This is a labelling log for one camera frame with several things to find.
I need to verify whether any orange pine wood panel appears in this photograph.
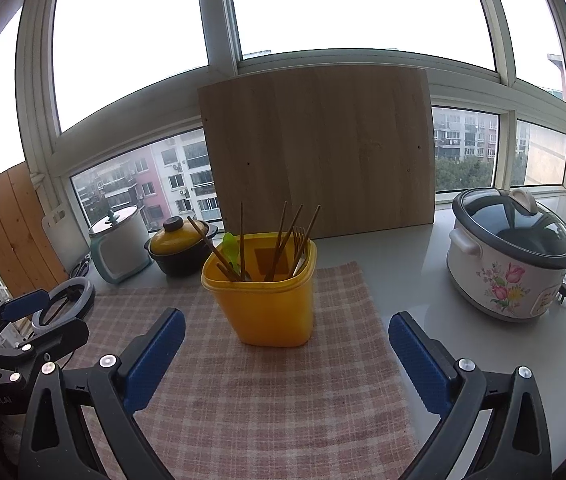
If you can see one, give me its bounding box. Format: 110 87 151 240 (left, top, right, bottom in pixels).
0 162 68 297

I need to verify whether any green plastic spoon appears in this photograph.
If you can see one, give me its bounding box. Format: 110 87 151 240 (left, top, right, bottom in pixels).
220 232 241 275

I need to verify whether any brown wooden chopstick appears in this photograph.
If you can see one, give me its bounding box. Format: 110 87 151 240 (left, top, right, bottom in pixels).
240 202 246 282
266 200 289 282
289 205 321 278

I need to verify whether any metal fork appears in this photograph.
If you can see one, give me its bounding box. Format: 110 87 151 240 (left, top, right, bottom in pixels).
291 226 308 278

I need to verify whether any yellow lid black pot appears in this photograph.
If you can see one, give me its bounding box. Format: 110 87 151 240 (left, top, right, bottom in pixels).
144 216 211 278

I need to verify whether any yellow plastic utensil container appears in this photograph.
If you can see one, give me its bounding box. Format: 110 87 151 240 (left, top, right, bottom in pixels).
201 232 318 348

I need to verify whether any white plastic cutting board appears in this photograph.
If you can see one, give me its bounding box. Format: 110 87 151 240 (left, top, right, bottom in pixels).
42 204 89 274

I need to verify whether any large wooden board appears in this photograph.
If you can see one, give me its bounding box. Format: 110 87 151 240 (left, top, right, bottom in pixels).
198 65 435 238

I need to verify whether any pink plaid cloth mat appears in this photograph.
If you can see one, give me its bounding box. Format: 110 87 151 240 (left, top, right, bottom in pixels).
70 263 419 479

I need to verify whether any white teal canister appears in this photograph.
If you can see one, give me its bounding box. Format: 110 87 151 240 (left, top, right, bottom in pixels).
89 206 152 284

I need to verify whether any white floral slow cooker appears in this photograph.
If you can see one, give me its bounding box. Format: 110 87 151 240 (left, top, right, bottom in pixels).
447 188 566 322

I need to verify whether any chopstick in container left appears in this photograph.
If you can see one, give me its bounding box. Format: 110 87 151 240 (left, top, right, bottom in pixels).
187 217 240 282

